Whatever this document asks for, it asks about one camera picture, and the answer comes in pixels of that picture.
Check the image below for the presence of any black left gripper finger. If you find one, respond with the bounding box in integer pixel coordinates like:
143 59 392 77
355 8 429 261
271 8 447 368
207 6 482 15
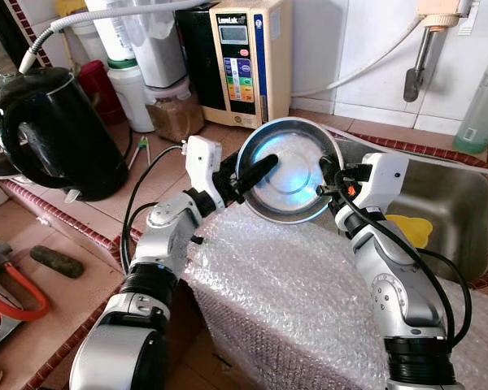
240 154 280 201

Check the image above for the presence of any stainless steel bowl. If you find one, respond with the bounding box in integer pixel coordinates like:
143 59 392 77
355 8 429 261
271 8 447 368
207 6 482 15
236 118 344 224

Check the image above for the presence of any yellow plastic bowl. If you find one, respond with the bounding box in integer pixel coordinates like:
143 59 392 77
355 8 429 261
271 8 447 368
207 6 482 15
386 214 434 249

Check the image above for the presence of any jar of brown powder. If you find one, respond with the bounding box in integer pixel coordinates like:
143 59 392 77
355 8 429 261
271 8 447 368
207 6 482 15
145 77 206 143

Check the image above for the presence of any green white clip tool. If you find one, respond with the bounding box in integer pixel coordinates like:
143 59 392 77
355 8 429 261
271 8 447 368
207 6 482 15
130 136 151 168

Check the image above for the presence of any beige water ionizer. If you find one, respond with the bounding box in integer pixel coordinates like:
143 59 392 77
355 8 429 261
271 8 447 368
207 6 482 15
210 0 294 131

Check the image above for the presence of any clear bubble wrap sheet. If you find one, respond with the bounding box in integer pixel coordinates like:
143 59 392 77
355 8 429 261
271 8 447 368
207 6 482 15
181 203 488 390

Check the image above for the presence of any clear bottle blue cap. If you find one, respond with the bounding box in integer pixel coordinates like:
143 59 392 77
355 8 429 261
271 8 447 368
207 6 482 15
453 53 488 155

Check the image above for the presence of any red container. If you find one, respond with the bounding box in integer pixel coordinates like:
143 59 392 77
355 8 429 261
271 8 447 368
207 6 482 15
77 59 124 123

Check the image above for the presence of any black electric kettle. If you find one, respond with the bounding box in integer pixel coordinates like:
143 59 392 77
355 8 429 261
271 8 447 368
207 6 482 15
0 67 131 202

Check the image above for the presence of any dark green oblong object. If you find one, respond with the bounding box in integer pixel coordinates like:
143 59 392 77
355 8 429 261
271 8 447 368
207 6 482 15
30 246 86 279

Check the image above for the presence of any white labelled cartridge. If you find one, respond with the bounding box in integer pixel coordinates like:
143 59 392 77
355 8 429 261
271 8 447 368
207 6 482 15
85 0 135 62

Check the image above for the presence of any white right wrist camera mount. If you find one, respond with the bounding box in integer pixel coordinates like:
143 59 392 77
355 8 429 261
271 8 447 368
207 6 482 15
356 153 409 216

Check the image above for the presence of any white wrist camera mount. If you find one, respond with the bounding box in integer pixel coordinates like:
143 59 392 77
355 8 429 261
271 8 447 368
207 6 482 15
183 136 224 192
356 153 409 216

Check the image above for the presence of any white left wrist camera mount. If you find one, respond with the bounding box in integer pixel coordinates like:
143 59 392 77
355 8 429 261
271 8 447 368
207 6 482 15
183 136 224 192

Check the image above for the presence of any white hose along counter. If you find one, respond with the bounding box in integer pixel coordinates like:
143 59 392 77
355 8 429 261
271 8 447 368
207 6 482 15
342 130 488 176

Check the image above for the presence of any white hose from wall tap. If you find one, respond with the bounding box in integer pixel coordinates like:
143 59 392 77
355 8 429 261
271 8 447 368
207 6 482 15
291 16 424 98

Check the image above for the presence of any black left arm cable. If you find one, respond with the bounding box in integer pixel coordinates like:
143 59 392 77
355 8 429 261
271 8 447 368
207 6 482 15
120 145 188 273

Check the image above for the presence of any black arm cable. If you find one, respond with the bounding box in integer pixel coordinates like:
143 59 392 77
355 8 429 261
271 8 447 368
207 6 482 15
333 191 473 350
120 145 188 273

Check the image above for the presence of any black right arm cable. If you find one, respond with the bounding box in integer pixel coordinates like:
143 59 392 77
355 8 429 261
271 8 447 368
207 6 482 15
333 191 473 350

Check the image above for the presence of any beige wall tap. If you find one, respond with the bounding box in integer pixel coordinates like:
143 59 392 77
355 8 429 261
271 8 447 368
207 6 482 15
403 0 473 102

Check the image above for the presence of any orange handled tool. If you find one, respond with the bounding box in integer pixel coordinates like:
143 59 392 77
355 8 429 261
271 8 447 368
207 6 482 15
0 240 51 322

